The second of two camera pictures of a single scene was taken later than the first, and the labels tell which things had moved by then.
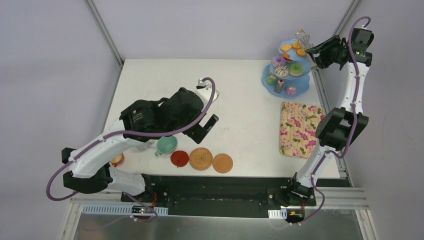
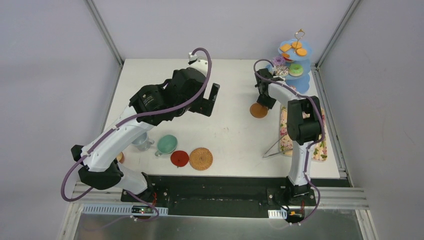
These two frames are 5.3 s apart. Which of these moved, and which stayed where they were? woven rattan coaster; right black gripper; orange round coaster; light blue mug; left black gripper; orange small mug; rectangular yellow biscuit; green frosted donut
Moved: right black gripper; orange round coaster; left black gripper
Stayed: light blue mug; rectangular yellow biscuit; orange small mug; woven rattan coaster; green frosted donut
